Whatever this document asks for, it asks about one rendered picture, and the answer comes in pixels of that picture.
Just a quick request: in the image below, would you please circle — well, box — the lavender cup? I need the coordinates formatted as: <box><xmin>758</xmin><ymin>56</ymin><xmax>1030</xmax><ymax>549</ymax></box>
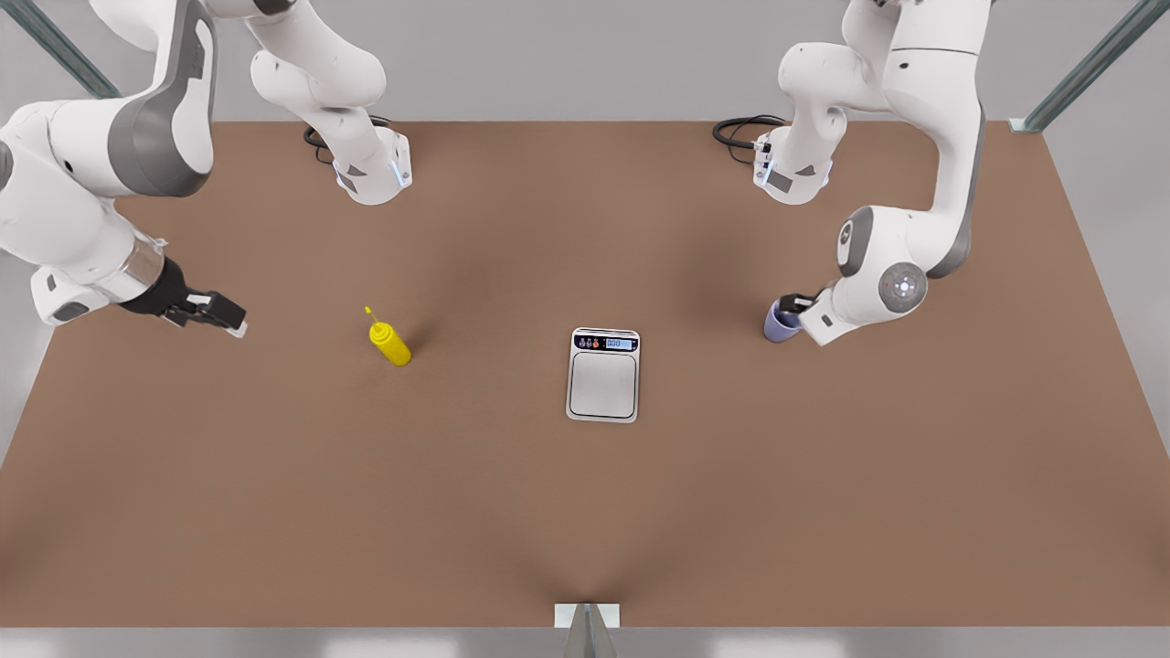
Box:
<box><xmin>763</xmin><ymin>297</ymin><xmax>804</xmax><ymax>345</ymax></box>

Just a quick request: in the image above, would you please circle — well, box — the yellow sauce bottle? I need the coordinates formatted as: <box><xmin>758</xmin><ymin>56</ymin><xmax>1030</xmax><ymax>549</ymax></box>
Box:
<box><xmin>365</xmin><ymin>306</ymin><xmax>413</xmax><ymax>368</ymax></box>

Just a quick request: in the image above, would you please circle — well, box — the silver kitchen scale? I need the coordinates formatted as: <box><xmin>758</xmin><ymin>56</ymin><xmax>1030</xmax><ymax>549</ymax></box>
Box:
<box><xmin>565</xmin><ymin>327</ymin><xmax>642</xmax><ymax>424</ymax></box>

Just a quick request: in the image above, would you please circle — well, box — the black cable loop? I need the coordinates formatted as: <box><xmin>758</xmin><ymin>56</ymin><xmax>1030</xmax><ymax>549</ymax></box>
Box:
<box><xmin>712</xmin><ymin>114</ymin><xmax>789</xmax><ymax>165</ymax></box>
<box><xmin>303</xmin><ymin>115</ymin><xmax>393</xmax><ymax>166</ymax></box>

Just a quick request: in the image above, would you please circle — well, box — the silver frame post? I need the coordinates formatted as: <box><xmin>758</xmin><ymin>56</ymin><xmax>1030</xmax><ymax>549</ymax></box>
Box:
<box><xmin>1008</xmin><ymin>0</ymin><xmax>1170</xmax><ymax>135</ymax></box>
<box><xmin>554</xmin><ymin>602</ymin><xmax>622</xmax><ymax>658</ymax></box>
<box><xmin>0</xmin><ymin>0</ymin><xmax>122</xmax><ymax>101</ymax></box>

